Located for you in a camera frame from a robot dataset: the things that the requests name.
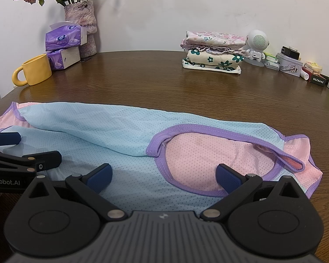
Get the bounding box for green and white small boxes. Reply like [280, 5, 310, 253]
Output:
[263, 52, 280, 71]

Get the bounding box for purple tissue pack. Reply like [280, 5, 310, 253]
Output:
[47, 46, 81, 71]
[45, 22, 88, 52]

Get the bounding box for pink and blue mesh vest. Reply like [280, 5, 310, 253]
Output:
[0, 102, 323, 214]

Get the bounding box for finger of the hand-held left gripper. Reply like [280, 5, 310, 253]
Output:
[0, 151, 62, 175]
[0, 132, 22, 146]

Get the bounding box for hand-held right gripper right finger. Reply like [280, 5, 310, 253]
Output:
[203, 165, 300, 221]

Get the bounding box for cream green-flowered folded garment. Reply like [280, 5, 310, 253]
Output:
[182, 49, 246, 75]

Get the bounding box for dark red box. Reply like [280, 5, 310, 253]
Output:
[304, 70, 329, 87]

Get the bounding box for yellow mug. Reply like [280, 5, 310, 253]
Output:
[12, 54, 53, 87]

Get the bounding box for black charger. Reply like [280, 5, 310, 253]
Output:
[281, 46, 300, 60]

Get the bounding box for yellow sticky note pad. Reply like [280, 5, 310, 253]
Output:
[302, 62, 323, 75]

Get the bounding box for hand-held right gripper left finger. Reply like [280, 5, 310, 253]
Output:
[29, 165, 127, 221]

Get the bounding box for fuzzy purple vase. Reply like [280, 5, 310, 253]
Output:
[64, 0, 98, 59]

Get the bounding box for pink floral folded garment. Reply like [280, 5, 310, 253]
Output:
[181, 30, 247, 50]

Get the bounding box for white robot speaker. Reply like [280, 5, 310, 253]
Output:
[244, 29, 270, 67]

